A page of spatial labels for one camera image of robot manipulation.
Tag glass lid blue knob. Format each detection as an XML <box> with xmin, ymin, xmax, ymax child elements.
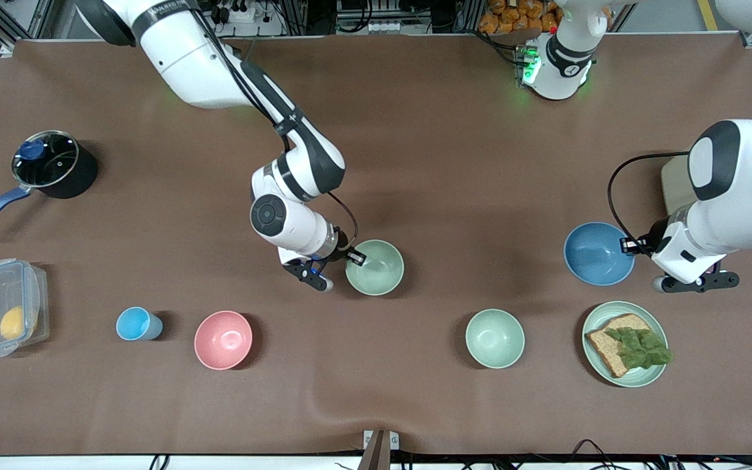
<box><xmin>12</xmin><ymin>131</ymin><xmax>80</xmax><ymax>188</ymax></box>

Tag black pot blue handle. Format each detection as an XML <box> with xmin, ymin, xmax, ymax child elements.
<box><xmin>0</xmin><ymin>130</ymin><xmax>99</xmax><ymax>237</ymax></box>

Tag brown table cloth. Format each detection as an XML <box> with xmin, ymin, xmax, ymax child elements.
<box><xmin>0</xmin><ymin>33</ymin><xmax>752</xmax><ymax>456</ymax></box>

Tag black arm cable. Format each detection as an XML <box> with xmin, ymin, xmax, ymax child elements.
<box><xmin>180</xmin><ymin>7</ymin><xmax>359</xmax><ymax>255</ymax></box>
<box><xmin>607</xmin><ymin>151</ymin><xmax>690</xmax><ymax>253</ymax></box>

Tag pink bowl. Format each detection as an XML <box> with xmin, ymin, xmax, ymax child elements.
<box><xmin>194</xmin><ymin>310</ymin><xmax>253</xmax><ymax>371</ymax></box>

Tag light green bowl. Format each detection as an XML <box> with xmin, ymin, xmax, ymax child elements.
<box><xmin>345</xmin><ymin>240</ymin><xmax>405</xmax><ymax>297</ymax></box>
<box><xmin>465</xmin><ymin>309</ymin><xmax>525</xmax><ymax>369</ymax></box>

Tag beige chrome toaster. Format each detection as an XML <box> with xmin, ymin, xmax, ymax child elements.
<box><xmin>660</xmin><ymin>155</ymin><xmax>698</xmax><ymax>216</ymax></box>

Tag light green plate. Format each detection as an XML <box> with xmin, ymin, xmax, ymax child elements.
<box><xmin>582</xmin><ymin>300</ymin><xmax>669</xmax><ymax>388</ymax></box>

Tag orange snack packets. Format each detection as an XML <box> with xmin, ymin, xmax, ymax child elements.
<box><xmin>478</xmin><ymin>0</ymin><xmax>559</xmax><ymax>35</ymax></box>

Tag white power strip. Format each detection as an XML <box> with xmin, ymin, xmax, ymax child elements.
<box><xmin>210</xmin><ymin>0</ymin><xmax>260</xmax><ymax>24</ymax></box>

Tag brown bread slice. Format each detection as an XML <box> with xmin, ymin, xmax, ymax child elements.
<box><xmin>585</xmin><ymin>313</ymin><xmax>661</xmax><ymax>379</ymax></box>

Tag blue cup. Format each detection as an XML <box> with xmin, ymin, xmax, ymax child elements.
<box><xmin>116</xmin><ymin>307</ymin><xmax>163</xmax><ymax>341</ymax></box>

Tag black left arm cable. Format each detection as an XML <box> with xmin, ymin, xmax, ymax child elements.
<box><xmin>607</xmin><ymin>151</ymin><xmax>690</xmax><ymax>253</ymax></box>

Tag blue bowl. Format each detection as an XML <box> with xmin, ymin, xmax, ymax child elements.
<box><xmin>563</xmin><ymin>222</ymin><xmax>636</xmax><ymax>287</ymax></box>

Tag green lettuce leaf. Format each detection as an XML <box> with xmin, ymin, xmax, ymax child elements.
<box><xmin>604</xmin><ymin>326</ymin><xmax>673</xmax><ymax>369</ymax></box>

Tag grey metal bracket mount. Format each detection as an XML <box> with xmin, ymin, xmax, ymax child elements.
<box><xmin>356</xmin><ymin>429</ymin><xmax>401</xmax><ymax>470</ymax></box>

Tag black floor cable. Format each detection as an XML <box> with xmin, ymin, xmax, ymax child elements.
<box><xmin>569</xmin><ymin>439</ymin><xmax>613</xmax><ymax>459</ymax></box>

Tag yellow lemon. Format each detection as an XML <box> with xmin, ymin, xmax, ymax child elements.
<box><xmin>0</xmin><ymin>306</ymin><xmax>26</xmax><ymax>340</ymax></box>

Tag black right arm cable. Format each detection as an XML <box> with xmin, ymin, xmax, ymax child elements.
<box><xmin>180</xmin><ymin>7</ymin><xmax>359</xmax><ymax>255</ymax></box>

